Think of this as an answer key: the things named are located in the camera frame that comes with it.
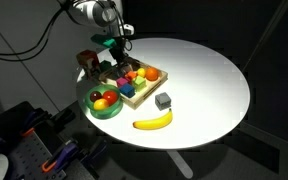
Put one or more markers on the green plastic bowl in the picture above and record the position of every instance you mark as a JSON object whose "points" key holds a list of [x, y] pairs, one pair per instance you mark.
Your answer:
{"points": [[109, 112]]}

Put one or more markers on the yellow toy lemon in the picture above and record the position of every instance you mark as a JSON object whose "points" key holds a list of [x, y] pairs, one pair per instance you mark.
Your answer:
{"points": [[141, 72]]}

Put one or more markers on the black perforated breadboard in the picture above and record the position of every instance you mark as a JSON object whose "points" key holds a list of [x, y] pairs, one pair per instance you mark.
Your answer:
{"points": [[26, 159]]}

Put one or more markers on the orange block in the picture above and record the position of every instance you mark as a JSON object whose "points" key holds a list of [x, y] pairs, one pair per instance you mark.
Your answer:
{"points": [[131, 75]]}

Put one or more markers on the magenta block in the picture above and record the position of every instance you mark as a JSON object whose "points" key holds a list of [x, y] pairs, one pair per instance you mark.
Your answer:
{"points": [[121, 81]]}

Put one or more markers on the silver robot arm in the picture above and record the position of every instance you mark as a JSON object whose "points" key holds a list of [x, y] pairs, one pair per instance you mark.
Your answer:
{"points": [[107, 17]]}

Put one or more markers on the red toy tomato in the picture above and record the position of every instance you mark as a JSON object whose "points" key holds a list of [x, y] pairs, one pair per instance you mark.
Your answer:
{"points": [[110, 96]]}

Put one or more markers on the wooden tray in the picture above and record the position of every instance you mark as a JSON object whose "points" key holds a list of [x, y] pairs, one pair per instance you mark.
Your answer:
{"points": [[108, 77]]}

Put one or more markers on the blue orange right clamp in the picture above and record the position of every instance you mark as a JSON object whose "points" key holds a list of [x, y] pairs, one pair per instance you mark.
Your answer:
{"points": [[32, 120]]}

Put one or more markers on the round white table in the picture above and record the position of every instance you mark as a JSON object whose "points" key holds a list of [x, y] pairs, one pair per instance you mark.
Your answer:
{"points": [[209, 96]]}

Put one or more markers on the orange toy fruit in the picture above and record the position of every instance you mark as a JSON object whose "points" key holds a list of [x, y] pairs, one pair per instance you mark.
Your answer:
{"points": [[152, 74]]}

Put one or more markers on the yellow toy fruit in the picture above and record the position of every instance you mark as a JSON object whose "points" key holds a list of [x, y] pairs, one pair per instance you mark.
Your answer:
{"points": [[101, 104]]}

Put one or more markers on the blue orange left clamp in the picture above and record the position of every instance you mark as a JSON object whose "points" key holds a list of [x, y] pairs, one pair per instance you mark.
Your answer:
{"points": [[62, 156]]}

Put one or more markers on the lime green block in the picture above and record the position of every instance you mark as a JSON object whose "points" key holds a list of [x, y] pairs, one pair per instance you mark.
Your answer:
{"points": [[139, 83]]}

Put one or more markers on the blue orange clamp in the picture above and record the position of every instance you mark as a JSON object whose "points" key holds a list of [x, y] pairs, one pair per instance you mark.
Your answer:
{"points": [[32, 120], [62, 156]]}

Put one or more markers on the red picture cube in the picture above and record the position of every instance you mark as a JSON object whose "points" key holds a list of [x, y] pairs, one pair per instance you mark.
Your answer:
{"points": [[89, 61]]}

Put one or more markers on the dark red toy fruit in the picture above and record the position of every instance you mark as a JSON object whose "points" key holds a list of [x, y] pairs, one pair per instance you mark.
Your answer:
{"points": [[95, 95]]}

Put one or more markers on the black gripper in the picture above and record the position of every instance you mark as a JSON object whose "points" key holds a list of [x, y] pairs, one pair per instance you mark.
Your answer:
{"points": [[118, 53]]}

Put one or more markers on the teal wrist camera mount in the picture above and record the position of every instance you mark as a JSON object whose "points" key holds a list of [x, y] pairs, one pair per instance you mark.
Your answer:
{"points": [[104, 40]]}

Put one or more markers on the blue block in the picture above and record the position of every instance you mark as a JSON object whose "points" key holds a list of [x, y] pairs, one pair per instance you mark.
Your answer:
{"points": [[127, 90]]}

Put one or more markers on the yellow toy banana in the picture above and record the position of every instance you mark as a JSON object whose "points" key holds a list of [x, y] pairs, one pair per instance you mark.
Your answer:
{"points": [[153, 124]]}

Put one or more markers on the gray letter block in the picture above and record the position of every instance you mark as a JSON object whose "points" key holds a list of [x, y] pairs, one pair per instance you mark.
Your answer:
{"points": [[162, 101]]}

